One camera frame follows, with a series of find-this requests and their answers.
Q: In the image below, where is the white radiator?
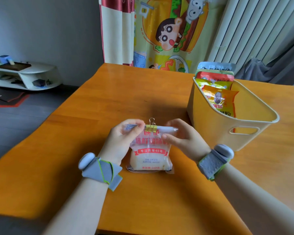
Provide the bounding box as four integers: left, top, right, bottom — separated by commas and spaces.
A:
206, 0, 294, 72

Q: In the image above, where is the yellow seasoning packet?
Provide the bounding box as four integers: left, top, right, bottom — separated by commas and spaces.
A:
195, 78, 234, 91

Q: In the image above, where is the dark brown tray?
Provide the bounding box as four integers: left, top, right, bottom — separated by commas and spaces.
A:
0, 62, 32, 72

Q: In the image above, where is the yellow plastic basket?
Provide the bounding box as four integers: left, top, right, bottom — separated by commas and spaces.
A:
186, 76, 280, 152

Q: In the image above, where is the orange seasoning packet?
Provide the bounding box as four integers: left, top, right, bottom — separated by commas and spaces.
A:
201, 85, 239, 118

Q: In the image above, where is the person's right forearm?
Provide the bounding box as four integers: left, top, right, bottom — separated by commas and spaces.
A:
214, 163, 294, 235

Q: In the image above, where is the white low shelf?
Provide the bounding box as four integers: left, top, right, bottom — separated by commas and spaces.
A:
0, 62, 62, 91

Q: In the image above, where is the person's left forearm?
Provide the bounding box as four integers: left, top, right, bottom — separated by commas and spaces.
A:
43, 178, 110, 235

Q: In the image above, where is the person's right hand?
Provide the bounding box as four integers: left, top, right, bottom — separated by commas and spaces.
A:
161, 118, 212, 163

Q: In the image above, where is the grey blue seasoning packet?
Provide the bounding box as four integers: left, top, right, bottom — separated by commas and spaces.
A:
197, 62, 237, 73

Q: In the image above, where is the red and cream curtain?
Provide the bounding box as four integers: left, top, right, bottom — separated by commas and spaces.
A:
99, 0, 136, 67

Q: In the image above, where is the grey left wrist tracker band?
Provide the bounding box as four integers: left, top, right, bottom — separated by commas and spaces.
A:
78, 153, 123, 192

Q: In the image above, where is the clear seasoning packet red label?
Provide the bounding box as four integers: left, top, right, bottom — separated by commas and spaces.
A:
124, 123, 179, 174

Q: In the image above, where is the gold binder clip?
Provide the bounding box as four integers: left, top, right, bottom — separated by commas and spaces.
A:
145, 117, 158, 133

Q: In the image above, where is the grey cloth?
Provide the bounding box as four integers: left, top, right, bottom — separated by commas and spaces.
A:
235, 29, 294, 86

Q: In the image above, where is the dark floor mat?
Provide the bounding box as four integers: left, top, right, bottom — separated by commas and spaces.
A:
0, 86, 30, 108

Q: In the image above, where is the blue box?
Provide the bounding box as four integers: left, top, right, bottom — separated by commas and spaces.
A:
0, 55, 15, 65

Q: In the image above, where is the person's left hand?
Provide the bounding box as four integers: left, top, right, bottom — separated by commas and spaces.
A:
98, 119, 146, 166

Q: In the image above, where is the grey wrist tracker band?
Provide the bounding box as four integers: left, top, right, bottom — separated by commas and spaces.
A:
197, 144, 235, 181
78, 153, 123, 192

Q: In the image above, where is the cartoon print curtain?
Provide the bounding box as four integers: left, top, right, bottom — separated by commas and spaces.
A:
133, 0, 229, 73

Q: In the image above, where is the grey right wrist tracker band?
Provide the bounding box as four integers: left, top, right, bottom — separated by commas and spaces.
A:
197, 144, 235, 181

